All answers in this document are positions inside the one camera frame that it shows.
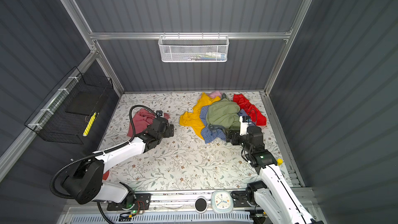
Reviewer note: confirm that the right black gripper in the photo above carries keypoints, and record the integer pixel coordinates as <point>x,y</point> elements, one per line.
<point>230,135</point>

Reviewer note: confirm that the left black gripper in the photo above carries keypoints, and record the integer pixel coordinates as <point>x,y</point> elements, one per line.
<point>168,132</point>

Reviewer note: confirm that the dusty pink ribbed cloth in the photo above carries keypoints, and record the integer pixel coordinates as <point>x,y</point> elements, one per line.
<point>140,123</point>

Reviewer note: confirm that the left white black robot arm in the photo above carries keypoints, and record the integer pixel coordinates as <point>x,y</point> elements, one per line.
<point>85,181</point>

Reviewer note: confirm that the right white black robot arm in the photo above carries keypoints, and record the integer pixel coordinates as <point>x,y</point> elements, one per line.
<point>271,193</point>

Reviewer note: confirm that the blue checkered cloth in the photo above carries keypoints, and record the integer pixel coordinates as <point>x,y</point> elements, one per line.
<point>210,136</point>

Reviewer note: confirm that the grey cloth with loop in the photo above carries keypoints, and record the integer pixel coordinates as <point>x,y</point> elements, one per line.
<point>213,128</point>

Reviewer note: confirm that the green cloth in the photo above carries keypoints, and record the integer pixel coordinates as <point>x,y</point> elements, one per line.
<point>225,114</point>

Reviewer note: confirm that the yellow cloth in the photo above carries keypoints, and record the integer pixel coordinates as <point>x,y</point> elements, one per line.
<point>192,119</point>

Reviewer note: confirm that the red cloth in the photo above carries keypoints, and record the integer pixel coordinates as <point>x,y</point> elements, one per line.
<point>251,110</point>

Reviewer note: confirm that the light pink cloth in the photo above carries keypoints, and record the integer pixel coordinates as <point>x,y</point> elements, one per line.
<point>215,94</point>

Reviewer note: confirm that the light blue square clock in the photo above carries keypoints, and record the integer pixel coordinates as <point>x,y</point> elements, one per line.
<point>222,202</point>

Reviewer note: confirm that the yellow marker pen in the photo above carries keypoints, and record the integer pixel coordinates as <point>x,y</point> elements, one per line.
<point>89,124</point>

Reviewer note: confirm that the round black white timer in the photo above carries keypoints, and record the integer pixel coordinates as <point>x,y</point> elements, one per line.
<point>201,205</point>

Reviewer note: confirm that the white vented front panel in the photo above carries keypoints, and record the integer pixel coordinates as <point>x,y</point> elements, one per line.
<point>235,217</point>

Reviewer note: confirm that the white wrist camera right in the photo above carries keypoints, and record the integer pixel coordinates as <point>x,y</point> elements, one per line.
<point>245,122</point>

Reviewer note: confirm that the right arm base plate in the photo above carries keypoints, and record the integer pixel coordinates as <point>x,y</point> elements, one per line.
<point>243,198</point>

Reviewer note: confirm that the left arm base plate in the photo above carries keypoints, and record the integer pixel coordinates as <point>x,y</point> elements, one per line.
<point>135,202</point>

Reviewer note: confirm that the white wire mesh basket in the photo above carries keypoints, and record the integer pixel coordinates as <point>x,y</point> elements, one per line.
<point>191,50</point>

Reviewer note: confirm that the black wire basket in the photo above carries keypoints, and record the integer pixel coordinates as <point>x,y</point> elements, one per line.
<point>64,117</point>

